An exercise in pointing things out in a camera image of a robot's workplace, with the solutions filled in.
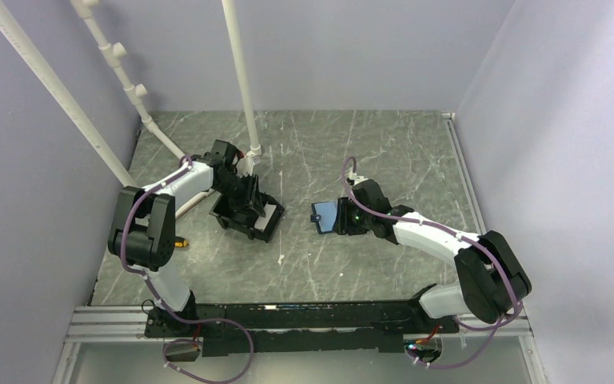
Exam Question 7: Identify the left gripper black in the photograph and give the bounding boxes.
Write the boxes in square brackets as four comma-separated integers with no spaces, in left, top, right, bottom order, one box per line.
[214,173,266,218]

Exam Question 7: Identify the blue leather card holder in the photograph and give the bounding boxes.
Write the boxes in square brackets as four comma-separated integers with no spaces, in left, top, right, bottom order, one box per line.
[309,200,338,234]

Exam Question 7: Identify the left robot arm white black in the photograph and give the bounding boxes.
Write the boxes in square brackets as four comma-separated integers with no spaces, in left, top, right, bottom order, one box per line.
[108,140,285,336]

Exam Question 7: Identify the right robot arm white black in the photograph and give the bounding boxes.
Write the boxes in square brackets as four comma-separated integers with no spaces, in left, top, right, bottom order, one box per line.
[334,176,532,332]

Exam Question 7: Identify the black card tray box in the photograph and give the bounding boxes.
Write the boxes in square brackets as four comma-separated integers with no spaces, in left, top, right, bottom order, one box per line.
[209,193,285,243]

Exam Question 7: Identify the yellow black screwdriver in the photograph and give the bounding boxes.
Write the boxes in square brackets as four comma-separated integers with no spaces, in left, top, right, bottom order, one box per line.
[173,237,189,248]

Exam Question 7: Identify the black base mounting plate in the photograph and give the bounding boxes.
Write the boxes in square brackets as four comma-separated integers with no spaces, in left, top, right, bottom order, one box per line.
[145,300,458,357]

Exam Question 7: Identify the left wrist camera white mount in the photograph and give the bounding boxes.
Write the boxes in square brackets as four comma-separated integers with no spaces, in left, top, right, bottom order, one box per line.
[236,151,257,177]

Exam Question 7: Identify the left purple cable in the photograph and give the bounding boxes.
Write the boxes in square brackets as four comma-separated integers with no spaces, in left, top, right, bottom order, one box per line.
[119,154,255,384]

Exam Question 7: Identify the aluminium extrusion rail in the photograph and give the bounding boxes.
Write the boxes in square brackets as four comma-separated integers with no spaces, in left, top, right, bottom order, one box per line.
[66,306,534,342]

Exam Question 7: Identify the white PVC pipe frame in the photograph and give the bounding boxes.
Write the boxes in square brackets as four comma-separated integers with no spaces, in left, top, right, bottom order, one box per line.
[0,0,262,219]

